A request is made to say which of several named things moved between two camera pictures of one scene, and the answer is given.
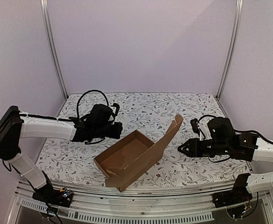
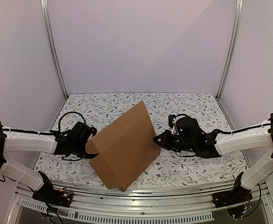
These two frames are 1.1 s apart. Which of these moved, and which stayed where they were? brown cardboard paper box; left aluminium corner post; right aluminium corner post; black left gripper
Moved: black left gripper; brown cardboard paper box
Stayed: right aluminium corner post; left aluminium corner post
